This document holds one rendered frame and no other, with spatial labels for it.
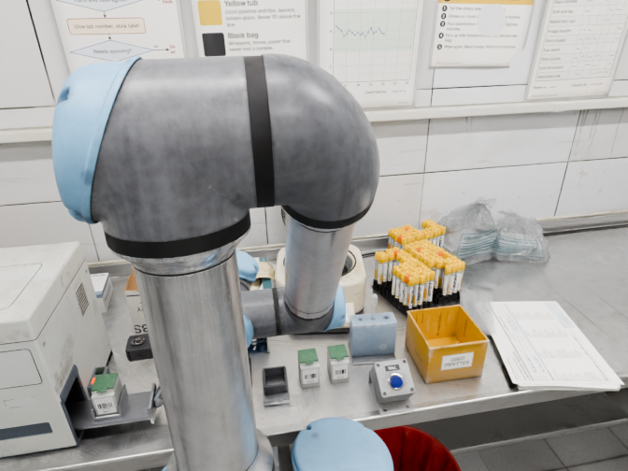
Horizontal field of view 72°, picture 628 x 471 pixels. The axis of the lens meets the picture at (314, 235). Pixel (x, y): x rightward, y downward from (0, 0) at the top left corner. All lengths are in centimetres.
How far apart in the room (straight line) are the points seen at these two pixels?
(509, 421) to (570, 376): 76
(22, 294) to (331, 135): 68
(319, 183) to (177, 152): 10
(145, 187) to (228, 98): 8
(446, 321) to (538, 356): 21
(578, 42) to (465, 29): 36
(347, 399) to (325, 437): 40
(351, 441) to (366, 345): 48
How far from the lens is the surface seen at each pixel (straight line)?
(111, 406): 94
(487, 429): 179
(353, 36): 128
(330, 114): 31
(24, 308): 84
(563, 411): 195
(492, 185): 159
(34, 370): 88
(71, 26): 129
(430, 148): 143
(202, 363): 39
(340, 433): 57
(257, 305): 66
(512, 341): 115
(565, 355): 116
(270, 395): 95
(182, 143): 30
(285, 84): 31
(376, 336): 101
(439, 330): 110
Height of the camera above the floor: 158
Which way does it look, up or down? 26 degrees down
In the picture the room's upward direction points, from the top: 1 degrees counter-clockwise
